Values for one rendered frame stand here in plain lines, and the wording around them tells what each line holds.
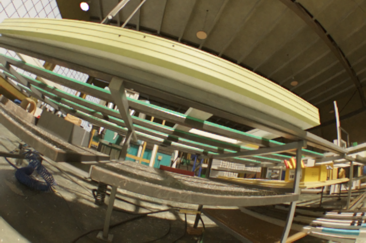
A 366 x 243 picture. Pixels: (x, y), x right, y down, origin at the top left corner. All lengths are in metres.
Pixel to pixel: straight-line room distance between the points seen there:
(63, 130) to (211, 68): 0.70
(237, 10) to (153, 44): 8.50
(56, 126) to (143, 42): 0.62
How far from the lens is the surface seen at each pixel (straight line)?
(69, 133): 0.79
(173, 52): 0.37
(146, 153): 5.29
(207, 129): 0.65
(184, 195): 0.39
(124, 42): 0.39
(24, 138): 0.49
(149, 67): 0.39
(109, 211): 1.08
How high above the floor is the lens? 0.65
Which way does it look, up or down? 23 degrees up
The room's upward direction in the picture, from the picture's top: 14 degrees clockwise
